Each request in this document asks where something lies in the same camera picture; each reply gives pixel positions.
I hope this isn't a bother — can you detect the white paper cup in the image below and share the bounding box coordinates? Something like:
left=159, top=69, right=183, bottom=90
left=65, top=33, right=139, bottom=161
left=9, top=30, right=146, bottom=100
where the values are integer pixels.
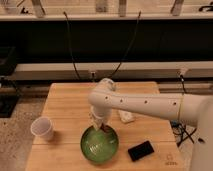
left=30, top=117, right=54, bottom=141

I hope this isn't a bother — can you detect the green ceramic bowl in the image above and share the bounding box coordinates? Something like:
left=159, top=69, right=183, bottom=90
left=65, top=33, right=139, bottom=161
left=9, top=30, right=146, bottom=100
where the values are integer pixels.
left=80, top=126, right=119, bottom=164

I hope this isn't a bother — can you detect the black hanging cable right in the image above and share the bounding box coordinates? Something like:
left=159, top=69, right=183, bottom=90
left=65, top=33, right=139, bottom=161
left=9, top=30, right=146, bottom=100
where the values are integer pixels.
left=108, top=10, right=142, bottom=80

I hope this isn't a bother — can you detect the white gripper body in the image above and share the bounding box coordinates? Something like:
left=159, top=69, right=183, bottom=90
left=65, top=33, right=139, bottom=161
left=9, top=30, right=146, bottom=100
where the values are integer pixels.
left=90, top=110, right=111, bottom=130

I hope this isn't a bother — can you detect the black hanging cable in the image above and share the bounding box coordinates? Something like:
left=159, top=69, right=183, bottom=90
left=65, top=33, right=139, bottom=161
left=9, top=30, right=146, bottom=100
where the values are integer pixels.
left=108, top=10, right=142, bottom=80
left=63, top=11, right=82, bottom=81

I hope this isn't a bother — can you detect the black rectangular block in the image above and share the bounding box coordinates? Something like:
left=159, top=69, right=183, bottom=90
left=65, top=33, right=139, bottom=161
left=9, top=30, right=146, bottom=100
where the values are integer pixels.
left=128, top=141, right=154, bottom=162

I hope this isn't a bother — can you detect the black floor cable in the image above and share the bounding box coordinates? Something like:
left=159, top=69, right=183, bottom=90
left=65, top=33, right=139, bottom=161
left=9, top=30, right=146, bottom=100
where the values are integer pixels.
left=170, top=75, right=198, bottom=148

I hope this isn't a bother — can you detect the black hanging cable left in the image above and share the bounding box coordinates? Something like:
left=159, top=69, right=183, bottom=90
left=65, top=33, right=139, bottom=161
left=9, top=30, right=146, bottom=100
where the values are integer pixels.
left=63, top=11, right=82, bottom=81

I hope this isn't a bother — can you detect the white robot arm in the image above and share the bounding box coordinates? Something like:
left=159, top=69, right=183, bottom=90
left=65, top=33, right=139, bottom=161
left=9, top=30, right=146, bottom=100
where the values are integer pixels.
left=88, top=78, right=213, bottom=171

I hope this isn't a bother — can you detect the red pepper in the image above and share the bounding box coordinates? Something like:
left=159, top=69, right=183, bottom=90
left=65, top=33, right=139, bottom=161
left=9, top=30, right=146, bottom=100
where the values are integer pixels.
left=100, top=124, right=109, bottom=132

